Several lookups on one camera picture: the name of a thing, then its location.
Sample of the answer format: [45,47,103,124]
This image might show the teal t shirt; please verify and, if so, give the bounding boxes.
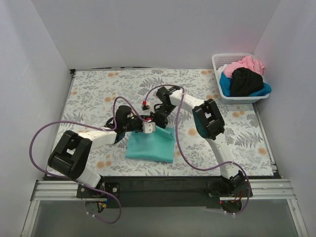
[126,127,175,163]

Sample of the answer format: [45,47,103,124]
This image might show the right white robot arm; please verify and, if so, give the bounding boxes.
[151,85,251,197]

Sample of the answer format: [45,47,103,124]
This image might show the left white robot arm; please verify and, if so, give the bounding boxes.
[48,105,149,188]

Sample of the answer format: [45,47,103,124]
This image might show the floral table cloth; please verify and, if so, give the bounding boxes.
[58,69,276,176]

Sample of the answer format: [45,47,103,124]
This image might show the blue t shirt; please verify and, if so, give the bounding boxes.
[220,73,272,97]

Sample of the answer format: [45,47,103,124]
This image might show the white plastic laundry basket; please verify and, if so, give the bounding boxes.
[212,53,272,104]

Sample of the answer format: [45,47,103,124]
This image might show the black t shirt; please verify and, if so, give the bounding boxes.
[230,68,264,97]

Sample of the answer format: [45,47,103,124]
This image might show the pink t shirt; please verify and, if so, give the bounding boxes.
[223,55,265,79]

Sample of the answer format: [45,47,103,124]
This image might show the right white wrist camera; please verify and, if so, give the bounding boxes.
[141,100,152,111]

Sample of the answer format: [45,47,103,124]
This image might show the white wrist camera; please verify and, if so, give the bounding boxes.
[143,118,156,134]
[141,100,152,111]

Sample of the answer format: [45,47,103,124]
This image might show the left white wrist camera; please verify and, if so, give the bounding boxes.
[143,118,156,134]

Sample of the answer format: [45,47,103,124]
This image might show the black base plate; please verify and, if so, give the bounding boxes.
[76,175,254,209]

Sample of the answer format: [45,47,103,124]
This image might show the aluminium frame rail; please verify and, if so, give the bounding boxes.
[21,179,308,237]

